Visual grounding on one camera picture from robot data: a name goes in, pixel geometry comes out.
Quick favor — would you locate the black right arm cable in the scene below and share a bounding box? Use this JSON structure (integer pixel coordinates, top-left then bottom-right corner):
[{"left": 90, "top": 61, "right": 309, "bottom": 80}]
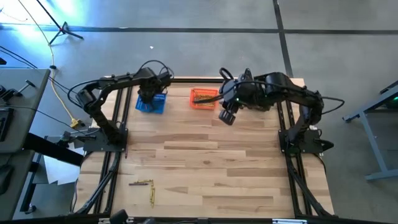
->
[{"left": 192, "top": 67, "right": 236, "bottom": 105}]

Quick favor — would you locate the black tripod stand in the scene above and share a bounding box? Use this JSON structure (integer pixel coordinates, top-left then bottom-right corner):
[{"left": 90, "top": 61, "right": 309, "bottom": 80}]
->
[{"left": 35, "top": 0, "right": 85, "bottom": 46}]

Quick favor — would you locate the white metal plate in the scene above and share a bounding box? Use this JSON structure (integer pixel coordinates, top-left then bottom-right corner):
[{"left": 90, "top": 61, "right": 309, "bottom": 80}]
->
[
  {"left": 272, "top": 218, "right": 308, "bottom": 224},
  {"left": 98, "top": 217, "right": 134, "bottom": 224}
]

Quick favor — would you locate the grey desk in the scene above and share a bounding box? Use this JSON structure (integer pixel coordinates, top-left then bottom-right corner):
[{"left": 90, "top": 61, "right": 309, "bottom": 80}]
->
[{"left": 0, "top": 68, "right": 52, "bottom": 155}]

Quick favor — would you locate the black desk clamp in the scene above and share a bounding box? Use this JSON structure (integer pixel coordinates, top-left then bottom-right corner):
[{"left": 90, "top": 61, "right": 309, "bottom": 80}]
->
[{"left": 0, "top": 80, "right": 37, "bottom": 101}]

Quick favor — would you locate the black floor cable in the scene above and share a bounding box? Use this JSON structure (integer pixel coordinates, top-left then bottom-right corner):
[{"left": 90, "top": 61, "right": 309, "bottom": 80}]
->
[
  {"left": 48, "top": 76, "right": 78, "bottom": 96},
  {"left": 0, "top": 45, "right": 39, "bottom": 69}
]

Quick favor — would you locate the black metal beam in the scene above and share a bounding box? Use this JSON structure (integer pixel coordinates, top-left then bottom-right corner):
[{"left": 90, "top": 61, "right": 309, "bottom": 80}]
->
[{"left": 23, "top": 132, "right": 85, "bottom": 167}]

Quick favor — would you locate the yellow power cable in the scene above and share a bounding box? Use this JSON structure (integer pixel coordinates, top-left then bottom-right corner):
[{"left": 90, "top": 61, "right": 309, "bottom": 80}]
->
[{"left": 17, "top": 0, "right": 83, "bottom": 129}]

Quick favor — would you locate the blue plastic basket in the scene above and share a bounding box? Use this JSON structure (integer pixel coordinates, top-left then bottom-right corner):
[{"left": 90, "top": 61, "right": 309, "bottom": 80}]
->
[{"left": 134, "top": 91, "right": 167, "bottom": 115}]

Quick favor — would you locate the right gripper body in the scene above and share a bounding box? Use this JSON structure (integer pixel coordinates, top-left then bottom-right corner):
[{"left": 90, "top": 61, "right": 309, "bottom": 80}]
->
[{"left": 222, "top": 80, "right": 249, "bottom": 110}]

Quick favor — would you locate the black keyboard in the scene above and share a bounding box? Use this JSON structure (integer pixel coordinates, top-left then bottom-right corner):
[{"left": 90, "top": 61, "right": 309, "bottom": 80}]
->
[{"left": 0, "top": 107, "right": 15, "bottom": 142}]

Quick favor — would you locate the black clamp with rod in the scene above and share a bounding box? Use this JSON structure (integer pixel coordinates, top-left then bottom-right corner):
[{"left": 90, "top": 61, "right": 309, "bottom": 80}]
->
[{"left": 58, "top": 130, "right": 97, "bottom": 146}]

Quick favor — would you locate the black rounded object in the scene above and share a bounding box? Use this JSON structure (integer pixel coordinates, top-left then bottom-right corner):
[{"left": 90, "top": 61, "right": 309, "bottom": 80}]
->
[{"left": 109, "top": 208, "right": 156, "bottom": 224}]

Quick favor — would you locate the orange plastic basket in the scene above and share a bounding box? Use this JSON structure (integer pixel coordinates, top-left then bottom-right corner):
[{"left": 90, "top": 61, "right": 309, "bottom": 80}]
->
[{"left": 189, "top": 88, "right": 220, "bottom": 111}]

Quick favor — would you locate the dark desk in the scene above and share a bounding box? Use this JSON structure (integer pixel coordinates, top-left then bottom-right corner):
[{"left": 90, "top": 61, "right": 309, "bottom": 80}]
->
[{"left": 0, "top": 149, "right": 35, "bottom": 222}]

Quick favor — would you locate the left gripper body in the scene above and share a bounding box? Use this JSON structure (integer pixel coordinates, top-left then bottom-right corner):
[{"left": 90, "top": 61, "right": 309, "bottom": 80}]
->
[{"left": 137, "top": 67, "right": 172, "bottom": 100}]

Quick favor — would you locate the black computer mouse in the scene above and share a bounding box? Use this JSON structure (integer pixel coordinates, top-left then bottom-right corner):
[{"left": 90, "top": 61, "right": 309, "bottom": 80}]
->
[{"left": 0, "top": 164, "right": 15, "bottom": 196}]

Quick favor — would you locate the black metal table frame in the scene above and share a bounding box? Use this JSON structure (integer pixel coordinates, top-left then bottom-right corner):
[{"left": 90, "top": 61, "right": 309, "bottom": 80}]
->
[{"left": 70, "top": 67, "right": 336, "bottom": 218}]

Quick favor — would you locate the white paper sheet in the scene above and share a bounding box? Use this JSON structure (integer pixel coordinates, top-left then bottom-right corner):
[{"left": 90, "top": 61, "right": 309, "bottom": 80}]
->
[{"left": 43, "top": 146, "right": 85, "bottom": 187}]

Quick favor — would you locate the grey metal table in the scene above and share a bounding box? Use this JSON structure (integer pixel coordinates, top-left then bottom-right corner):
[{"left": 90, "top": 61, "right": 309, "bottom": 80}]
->
[{"left": 341, "top": 80, "right": 398, "bottom": 182}]

